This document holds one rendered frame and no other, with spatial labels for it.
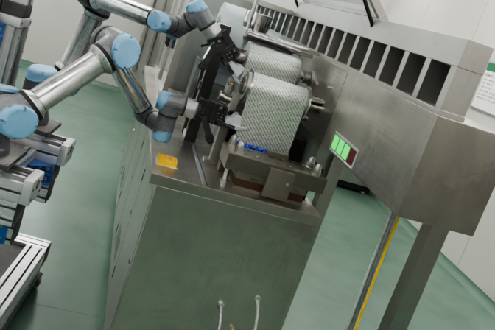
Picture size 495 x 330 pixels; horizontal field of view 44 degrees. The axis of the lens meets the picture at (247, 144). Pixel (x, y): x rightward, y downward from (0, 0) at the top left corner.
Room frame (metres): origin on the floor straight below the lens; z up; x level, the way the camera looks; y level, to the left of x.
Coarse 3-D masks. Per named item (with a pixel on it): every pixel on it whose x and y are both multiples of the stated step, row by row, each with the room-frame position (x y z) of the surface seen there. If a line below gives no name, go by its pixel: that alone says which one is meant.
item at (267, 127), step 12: (252, 108) 2.40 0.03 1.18; (264, 108) 2.42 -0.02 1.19; (252, 120) 2.41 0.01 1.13; (264, 120) 2.42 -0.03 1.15; (276, 120) 2.43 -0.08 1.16; (288, 120) 2.44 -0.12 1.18; (300, 120) 2.45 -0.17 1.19; (240, 132) 2.40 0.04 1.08; (252, 132) 2.41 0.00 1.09; (264, 132) 2.42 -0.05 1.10; (276, 132) 2.43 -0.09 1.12; (288, 132) 2.45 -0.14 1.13; (252, 144) 2.42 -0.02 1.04; (264, 144) 2.43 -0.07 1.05; (276, 144) 2.44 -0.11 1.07; (288, 144) 2.45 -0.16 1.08
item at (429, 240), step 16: (336, 160) 2.65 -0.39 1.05; (336, 176) 2.65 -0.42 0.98; (320, 208) 2.65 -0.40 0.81; (320, 224) 2.66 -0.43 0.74; (416, 240) 1.82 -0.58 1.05; (432, 240) 1.78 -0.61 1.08; (416, 256) 1.79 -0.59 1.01; (432, 256) 1.78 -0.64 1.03; (416, 272) 1.77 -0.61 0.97; (400, 288) 1.80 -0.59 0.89; (416, 288) 1.78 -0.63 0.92; (288, 304) 2.65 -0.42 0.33; (400, 304) 1.77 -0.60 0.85; (416, 304) 1.78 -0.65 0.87; (384, 320) 1.81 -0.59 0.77; (400, 320) 1.78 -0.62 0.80
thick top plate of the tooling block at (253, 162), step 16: (224, 144) 2.32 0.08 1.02; (224, 160) 2.23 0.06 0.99; (240, 160) 2.21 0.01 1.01; (256, 160) 2.22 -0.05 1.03; (272, 160) 2.31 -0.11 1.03; (288, 160) 2.40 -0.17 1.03; (256, 176) 2.23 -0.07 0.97; (304, 176) 2.27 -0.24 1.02; (320, 176) 2.32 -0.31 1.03; (320, 192) 2.29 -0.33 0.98
